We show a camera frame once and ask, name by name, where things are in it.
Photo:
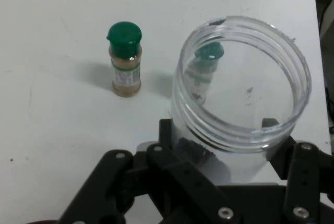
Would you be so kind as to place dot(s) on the clear plastic jar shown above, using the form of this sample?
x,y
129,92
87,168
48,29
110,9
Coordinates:
x,y
242,140

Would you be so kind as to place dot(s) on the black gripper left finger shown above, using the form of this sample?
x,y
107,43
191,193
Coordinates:
x,y
190,174

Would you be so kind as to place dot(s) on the green-capped spice bottle text label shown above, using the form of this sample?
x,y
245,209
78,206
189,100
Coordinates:
x,y
124,34

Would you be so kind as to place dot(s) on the black seeds heap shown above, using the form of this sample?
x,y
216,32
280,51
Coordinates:
x,y
191,148

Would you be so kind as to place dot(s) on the red plastic bowl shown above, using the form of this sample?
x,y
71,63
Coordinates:
x,y
44,222

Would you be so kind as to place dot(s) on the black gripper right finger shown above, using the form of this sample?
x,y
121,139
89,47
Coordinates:
x,y
304,171

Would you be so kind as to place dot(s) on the green-capped spice bottle pepper picture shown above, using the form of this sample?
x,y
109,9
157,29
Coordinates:
x,y
208,51

